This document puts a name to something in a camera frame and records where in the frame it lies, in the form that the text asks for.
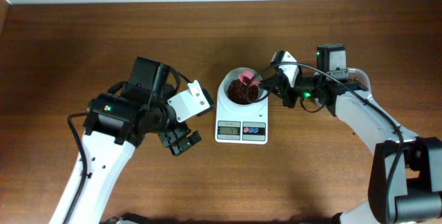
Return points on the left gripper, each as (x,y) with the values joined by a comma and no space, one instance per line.
(180,131)

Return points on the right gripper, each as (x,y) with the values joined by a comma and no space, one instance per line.
(286,92)

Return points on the pink measuring scoop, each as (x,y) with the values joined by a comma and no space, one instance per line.
(246,78)

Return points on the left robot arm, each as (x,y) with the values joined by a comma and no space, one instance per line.
(117,122)

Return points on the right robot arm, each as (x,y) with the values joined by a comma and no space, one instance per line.
(405,180)

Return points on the white digital kitchen scale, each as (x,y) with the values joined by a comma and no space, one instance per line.
(240,124)

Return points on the white round bowl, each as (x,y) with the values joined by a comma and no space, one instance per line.
(234,74)

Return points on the red beans in bowl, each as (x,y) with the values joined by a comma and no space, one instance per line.
(236,92)

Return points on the clear plastic bean container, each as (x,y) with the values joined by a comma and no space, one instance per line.
(359,75)

